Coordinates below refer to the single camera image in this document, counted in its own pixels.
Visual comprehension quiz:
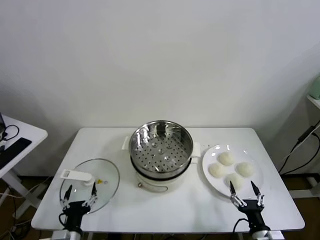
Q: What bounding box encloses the perforated steel steamer basket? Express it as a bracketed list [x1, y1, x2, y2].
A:
[128, 120, 195, 178]

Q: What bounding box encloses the black looped cable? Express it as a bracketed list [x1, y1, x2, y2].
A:
[0, 124, 20, 146]

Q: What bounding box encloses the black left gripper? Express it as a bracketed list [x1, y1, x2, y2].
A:
[60, 182, 98, 230]

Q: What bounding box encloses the white side desk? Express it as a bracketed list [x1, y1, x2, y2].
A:
[0, 113, 49, 218]

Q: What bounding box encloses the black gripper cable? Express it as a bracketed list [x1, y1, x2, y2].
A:
[58, 212, 67, 230]
[233, 217, 251, 236]

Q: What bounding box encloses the pale green appliance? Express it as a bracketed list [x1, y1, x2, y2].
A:
[309, 75, 320, 100]

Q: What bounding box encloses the black keyboard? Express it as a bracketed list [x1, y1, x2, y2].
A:
[0, 137, 33, 170]

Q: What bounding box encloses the white electric cooking pot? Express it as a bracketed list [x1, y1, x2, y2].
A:
[121, 136, 202, 194]

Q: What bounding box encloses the white floor cable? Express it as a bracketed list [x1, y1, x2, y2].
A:
[0, 176, 53, 201]

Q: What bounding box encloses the glass lid with white handle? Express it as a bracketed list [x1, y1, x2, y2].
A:
[59, 157, 121, 215]

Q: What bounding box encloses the white round plate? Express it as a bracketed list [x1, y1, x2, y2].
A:
[201, 144, 265, 200]

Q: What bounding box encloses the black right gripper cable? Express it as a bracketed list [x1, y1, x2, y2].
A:
[233, 217, 251, 236]

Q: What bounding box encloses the white steamed baozi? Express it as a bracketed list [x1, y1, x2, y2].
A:
[235, 161, 255, 178]
[224, 172, 245, 192]
[217, 151, 236, 166]
[208, 162, 227, 179]

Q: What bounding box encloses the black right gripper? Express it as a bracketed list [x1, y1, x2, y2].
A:
[229, 180, 265, 230]

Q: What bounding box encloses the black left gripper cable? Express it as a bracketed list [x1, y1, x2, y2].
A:
[58, 212, 67, 230]

